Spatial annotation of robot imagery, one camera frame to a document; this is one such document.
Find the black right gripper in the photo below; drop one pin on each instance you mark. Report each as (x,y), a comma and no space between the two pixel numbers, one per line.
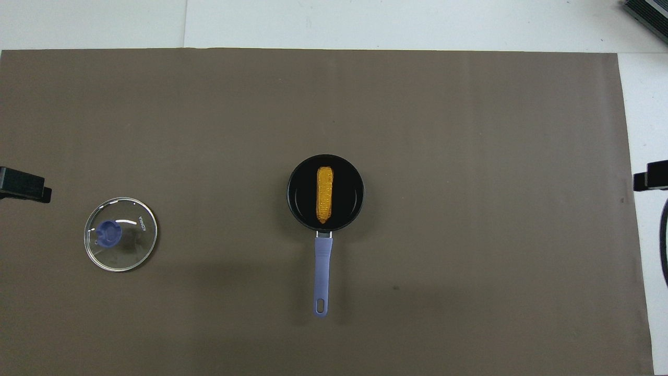
(658,176)

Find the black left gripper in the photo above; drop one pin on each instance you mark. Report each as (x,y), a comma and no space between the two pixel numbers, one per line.
(21,184)

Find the glass lid with purple knob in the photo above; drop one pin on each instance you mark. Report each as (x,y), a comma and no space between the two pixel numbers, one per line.
(130,250)

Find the yellow plastic corn cob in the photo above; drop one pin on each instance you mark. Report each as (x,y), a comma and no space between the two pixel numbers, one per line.
(324,193)

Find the dark grey ribbed device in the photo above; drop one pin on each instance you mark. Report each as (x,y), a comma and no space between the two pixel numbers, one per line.
(649,13)

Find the brown paper table mat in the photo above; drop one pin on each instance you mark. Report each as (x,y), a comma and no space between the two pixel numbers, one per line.
(209,104)

